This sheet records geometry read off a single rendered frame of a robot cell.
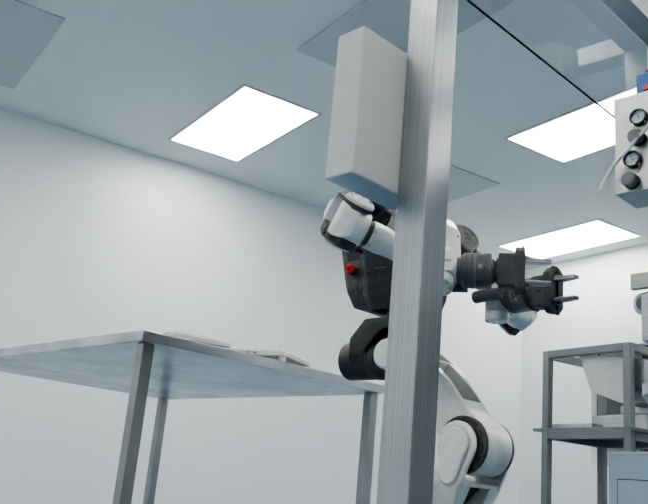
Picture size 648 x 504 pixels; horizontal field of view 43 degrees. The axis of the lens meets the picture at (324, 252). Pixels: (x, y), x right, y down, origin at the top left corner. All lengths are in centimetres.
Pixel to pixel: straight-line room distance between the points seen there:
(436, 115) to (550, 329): 738
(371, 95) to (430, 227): 24
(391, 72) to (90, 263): 518
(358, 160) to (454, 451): 99
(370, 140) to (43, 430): 512
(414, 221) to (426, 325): 17
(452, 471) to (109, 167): 500
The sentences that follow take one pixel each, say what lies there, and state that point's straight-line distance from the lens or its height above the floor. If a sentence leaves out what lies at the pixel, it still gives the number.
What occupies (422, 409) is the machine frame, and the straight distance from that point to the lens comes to 126.
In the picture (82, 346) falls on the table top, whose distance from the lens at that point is 285.
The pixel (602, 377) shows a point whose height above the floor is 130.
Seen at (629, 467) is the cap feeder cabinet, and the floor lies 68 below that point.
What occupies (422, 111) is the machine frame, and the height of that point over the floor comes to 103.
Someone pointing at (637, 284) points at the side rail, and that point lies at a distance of 187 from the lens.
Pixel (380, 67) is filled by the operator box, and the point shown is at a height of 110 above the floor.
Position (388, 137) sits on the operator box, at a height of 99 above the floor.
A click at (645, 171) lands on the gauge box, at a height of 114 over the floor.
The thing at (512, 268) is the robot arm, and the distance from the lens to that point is 203.
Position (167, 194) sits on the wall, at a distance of 681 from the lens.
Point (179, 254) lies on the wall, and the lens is 673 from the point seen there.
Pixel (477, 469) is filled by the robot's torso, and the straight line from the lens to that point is 211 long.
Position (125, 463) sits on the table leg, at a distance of 254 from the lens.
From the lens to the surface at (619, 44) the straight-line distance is 227.
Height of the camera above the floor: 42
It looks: 16 degrees up
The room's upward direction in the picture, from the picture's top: 5 degrees clockwise
